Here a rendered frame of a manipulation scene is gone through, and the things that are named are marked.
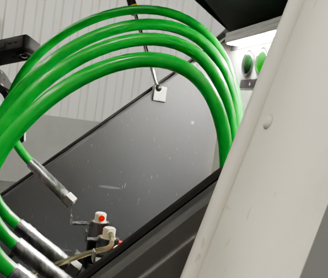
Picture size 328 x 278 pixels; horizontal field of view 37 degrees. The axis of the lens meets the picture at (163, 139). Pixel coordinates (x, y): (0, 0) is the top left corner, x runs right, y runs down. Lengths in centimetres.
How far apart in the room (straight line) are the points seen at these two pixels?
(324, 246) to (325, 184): 3
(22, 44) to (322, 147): 64
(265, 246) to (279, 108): 9
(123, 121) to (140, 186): 14
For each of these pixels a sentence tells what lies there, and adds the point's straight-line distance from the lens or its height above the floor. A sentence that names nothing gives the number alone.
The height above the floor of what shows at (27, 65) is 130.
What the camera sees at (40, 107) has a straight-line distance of 43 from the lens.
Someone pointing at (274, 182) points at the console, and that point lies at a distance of 28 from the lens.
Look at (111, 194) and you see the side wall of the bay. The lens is 102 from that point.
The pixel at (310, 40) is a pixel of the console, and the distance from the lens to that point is 31.
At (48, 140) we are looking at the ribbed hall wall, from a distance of 720.
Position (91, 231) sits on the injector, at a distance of 70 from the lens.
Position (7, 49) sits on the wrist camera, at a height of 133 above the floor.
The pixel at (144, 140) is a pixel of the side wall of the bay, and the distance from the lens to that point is 102.
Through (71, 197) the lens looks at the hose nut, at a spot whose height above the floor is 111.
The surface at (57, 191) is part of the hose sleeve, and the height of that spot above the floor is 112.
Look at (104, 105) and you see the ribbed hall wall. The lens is 730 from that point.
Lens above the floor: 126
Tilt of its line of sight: 3 degrees down
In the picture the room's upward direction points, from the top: 8 degrees clockwise
